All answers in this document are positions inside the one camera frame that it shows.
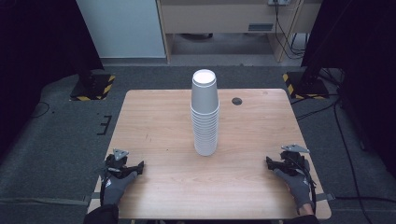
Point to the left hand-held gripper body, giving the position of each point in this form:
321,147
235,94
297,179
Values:
116,165

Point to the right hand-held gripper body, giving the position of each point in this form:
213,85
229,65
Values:
292,163

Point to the stack of white paper cups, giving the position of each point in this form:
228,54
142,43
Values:
205,124

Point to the person's left hand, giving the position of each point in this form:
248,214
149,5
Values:
115,189

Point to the person's right hand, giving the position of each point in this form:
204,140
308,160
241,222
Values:
297,188

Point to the dark round table grommet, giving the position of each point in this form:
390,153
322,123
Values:
237,101

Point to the black striped stand base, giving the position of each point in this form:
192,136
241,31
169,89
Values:
93,88
306,87

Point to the black curtain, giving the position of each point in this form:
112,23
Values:
37,46
358,46

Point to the white panel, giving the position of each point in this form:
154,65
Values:
121,28

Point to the light wooden desk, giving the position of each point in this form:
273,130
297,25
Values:
218,18

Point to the grey power strip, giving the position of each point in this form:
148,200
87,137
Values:
278,2

